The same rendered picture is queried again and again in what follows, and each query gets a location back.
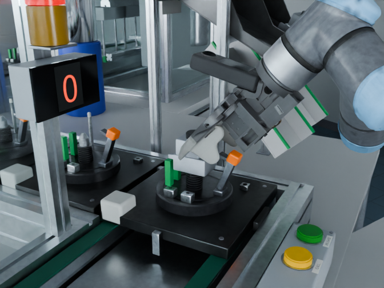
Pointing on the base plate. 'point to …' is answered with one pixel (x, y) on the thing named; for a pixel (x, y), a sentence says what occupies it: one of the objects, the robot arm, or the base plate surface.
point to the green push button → (310, 233)
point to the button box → (292, 276)
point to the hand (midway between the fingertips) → (192, 144)
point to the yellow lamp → (47, 25)
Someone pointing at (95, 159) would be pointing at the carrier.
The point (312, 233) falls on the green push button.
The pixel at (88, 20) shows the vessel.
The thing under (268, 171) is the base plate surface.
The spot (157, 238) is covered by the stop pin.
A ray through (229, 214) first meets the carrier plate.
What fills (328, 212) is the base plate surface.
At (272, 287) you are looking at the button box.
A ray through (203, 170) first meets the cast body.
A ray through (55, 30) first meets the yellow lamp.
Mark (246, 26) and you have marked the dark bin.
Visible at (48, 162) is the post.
